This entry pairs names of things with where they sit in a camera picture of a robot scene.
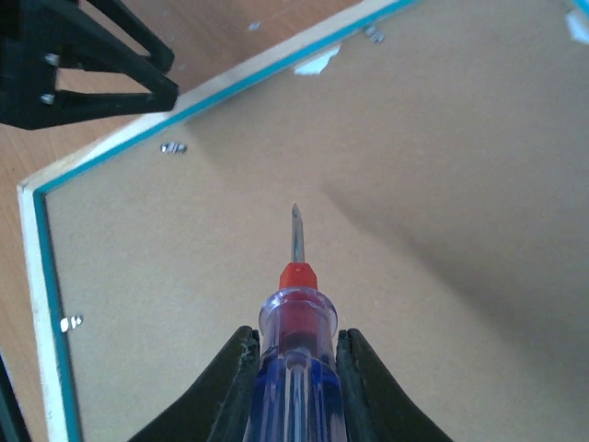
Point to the red blue screwdriver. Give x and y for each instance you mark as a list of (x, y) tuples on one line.
[(297, 392)]

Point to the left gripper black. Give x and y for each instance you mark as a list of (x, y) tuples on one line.
[(29, 62)]

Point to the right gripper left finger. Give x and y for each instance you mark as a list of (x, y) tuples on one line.
[(216, 406)]

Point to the blue picture frame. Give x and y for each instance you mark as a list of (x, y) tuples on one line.
[(46, 276)]

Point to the brown frame backing board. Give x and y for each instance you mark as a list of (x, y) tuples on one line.
[(368, 184)]

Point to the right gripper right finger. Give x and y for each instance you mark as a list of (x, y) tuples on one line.
[(376, 408)]

